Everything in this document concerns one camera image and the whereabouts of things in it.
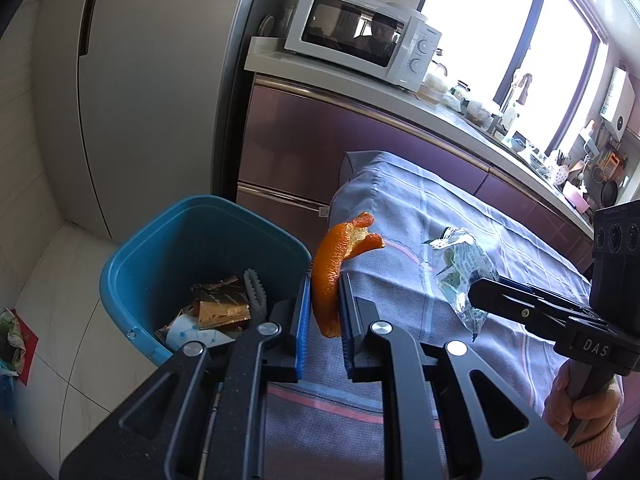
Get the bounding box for clear green plastic wrapper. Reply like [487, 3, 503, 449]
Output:
[424, 226, 498, 340]

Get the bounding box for brown gold snack wrapper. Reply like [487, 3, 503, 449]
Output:
[191, 275, 250, 330]

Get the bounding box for orange peel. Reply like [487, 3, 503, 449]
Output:
[311, 211, 385, 338]

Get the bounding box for blue dotted paper cup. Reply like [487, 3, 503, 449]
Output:
[155, 313, 234, 351]

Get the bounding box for pink right sleeve forearm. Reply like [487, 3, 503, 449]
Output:
[573, 415, 623, 474]

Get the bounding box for blue trash bin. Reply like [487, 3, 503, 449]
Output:
[100, 195, 311, 366]

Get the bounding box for purple kitchen cabinets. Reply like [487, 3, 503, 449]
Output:
[236, 75, 593, 272]

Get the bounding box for white kitchen countertop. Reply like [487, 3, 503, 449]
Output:
[244, 37, 593, 237]

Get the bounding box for person right hand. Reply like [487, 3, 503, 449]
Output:
[542, 361, 622, 444]

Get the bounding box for purple plaid tablecloth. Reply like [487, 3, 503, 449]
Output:
[265, 165, 590, 479]

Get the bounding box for white spotted spatula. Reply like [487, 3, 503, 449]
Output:
[550, 165, 570, 186]

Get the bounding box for black frying pan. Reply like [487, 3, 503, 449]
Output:
[600, 179, 618, 208]

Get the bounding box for white water heater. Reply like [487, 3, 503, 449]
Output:
[600, 67, 636, 142]

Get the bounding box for red packet on floor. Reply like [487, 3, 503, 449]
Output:
[0, 307, 38, 386]

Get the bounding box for white microwave oven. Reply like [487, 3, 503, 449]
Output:
[284, 0, 440, 92]

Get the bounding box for grey refrigerator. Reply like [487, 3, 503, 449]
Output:
[32, 0, 252, 240]

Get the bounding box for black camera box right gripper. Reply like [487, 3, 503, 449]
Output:
[589, 200, 640, 338]

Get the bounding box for window frame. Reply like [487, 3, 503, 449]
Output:
[421, 0, 600, 153]

